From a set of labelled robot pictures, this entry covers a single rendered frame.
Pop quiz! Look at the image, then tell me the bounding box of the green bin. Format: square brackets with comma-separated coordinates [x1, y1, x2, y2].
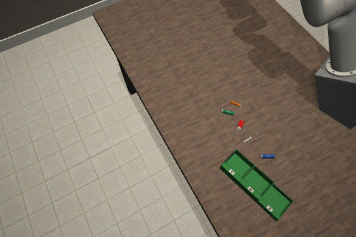
[220, 150, 291, 221]

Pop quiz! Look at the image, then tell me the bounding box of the red usb stick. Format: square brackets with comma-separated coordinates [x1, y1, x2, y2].
[237, 120, 244, 130]

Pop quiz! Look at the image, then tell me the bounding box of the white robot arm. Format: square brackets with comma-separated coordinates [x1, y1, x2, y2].
[300, 0, 356, 77]

